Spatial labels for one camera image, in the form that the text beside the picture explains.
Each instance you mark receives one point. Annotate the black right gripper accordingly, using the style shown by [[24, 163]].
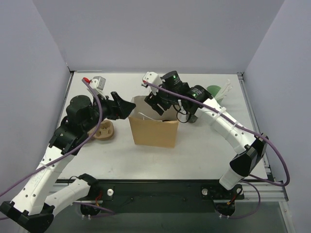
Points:
[[157, 102]]

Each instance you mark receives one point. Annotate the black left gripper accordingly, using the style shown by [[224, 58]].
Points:
[[115, 105]]

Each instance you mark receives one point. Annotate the brown paper bag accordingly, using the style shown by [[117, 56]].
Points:
[[147, 126]]

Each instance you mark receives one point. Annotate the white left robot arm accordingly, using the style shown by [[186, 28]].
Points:
[[33, 208]]

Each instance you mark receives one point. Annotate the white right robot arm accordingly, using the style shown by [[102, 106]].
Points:
[[169, 91]]

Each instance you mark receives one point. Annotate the brown pulp cup carrier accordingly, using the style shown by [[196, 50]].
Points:
[[105, 131]]

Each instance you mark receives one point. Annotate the green plastic straw holder cup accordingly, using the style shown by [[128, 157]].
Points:
[[213, 90]]

